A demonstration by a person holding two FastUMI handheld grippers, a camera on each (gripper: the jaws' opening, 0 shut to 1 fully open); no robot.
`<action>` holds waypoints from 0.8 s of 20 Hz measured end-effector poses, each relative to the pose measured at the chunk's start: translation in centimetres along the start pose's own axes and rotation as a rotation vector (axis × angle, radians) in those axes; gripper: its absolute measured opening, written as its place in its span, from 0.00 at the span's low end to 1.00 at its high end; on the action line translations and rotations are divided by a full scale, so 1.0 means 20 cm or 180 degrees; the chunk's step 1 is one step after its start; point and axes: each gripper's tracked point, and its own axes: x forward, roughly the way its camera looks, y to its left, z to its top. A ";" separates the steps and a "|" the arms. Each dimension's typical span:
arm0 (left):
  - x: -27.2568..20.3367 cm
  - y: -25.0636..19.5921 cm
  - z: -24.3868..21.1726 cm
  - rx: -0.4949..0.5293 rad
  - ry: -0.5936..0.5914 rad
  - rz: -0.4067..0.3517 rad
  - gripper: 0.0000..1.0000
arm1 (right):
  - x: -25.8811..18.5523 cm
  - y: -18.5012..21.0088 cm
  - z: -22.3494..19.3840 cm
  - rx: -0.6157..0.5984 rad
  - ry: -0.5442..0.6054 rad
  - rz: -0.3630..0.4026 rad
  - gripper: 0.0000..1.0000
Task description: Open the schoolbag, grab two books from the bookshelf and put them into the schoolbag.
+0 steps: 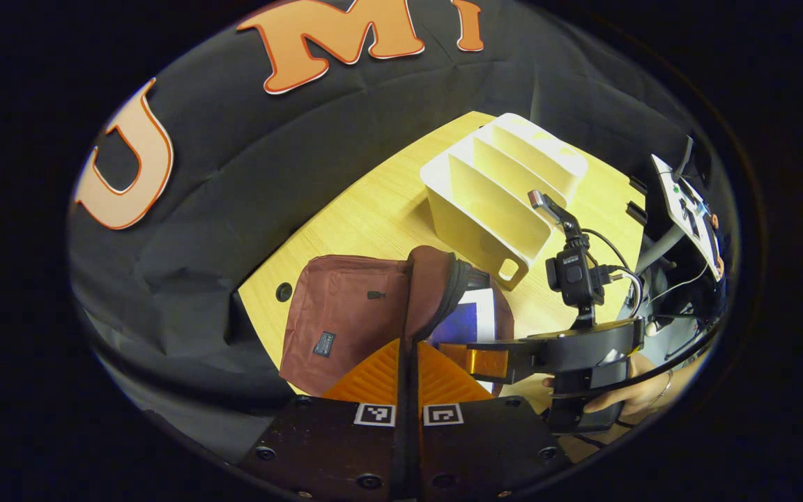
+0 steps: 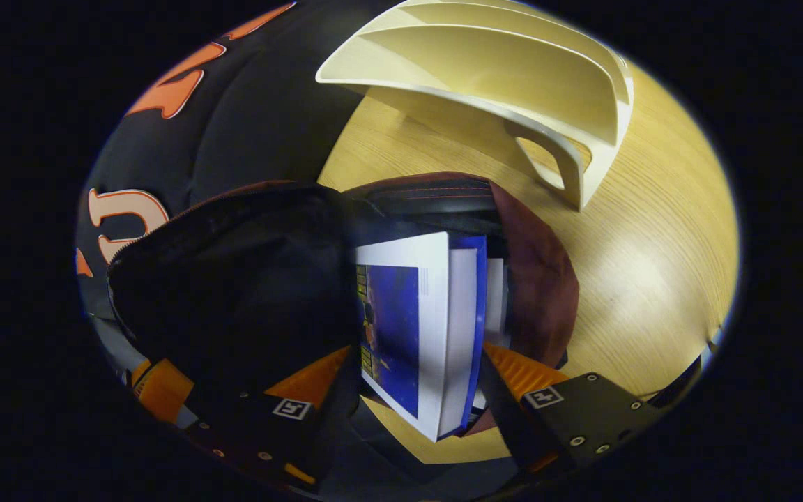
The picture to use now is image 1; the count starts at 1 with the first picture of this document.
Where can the black backdrop cloth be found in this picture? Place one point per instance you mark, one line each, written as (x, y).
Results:
(234, 174)

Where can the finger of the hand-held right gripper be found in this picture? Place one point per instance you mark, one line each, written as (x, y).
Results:
(527, 355)

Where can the white bookshelf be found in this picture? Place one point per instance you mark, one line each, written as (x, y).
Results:
(485, 223)

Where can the white panel on stand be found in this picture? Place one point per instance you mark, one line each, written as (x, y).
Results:
(680, 195)

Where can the black desk grommet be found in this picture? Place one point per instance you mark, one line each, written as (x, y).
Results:
(284, 292)

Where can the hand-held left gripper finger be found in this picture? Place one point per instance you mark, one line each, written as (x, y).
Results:
(401, 453)
(415, 453)

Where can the maroon schoolbag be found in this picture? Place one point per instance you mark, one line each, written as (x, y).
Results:
(346, 307)

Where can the black table clamp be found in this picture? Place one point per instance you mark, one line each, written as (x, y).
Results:
(637, 185)
(636, 213)

